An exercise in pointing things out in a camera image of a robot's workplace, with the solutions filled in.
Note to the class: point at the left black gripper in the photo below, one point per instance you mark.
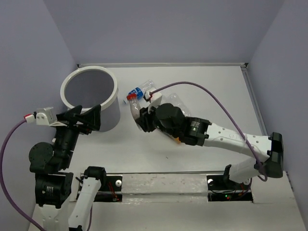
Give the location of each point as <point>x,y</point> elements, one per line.
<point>92,117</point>

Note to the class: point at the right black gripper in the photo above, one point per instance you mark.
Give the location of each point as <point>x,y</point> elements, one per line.
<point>145,119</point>

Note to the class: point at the red cap clear bottle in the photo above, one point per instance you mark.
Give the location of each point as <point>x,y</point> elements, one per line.
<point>134,106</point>

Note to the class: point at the orange milk tea bottle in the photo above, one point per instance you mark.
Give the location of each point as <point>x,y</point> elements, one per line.
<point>175,140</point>

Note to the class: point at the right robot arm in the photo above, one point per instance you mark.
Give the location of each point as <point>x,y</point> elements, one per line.
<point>265,152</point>

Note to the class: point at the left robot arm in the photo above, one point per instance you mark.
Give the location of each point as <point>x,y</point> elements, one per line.
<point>48,161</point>

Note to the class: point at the white round bin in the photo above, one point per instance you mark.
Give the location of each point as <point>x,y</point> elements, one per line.
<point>91,86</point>

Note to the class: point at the blue label water bottle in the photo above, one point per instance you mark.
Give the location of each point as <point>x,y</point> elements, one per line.
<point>140,90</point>

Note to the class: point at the clear ribbed bottle right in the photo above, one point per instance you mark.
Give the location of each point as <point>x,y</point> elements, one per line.
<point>176,101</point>

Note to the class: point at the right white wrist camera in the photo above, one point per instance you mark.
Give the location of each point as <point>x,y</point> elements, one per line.
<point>154,99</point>

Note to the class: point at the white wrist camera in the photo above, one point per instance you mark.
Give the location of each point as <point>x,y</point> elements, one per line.
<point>154,99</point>
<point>44,117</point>

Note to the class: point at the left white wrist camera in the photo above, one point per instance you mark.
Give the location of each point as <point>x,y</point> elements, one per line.
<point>44,117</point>

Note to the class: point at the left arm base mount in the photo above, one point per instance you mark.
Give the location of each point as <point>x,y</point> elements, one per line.
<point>110,192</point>

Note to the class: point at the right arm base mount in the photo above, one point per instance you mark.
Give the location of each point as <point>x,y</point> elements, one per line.
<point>220,191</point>

